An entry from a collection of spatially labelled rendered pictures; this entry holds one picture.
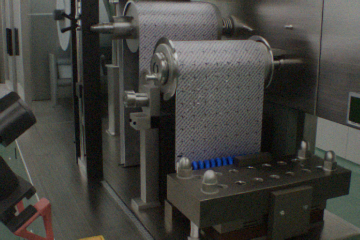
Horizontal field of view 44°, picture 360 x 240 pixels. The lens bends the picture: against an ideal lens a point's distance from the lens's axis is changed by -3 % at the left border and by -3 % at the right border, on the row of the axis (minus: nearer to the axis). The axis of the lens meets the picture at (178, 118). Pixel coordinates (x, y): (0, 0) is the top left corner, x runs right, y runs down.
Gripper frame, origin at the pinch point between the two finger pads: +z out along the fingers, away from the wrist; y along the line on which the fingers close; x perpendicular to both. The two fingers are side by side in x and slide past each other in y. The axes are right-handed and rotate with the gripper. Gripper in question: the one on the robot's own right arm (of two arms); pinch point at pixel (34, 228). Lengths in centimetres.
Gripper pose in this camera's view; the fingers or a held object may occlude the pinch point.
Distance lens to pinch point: 77.4
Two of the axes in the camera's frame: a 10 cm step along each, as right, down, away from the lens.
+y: -6.8, -1.8, 7.1
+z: 3.5, 7.7, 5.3
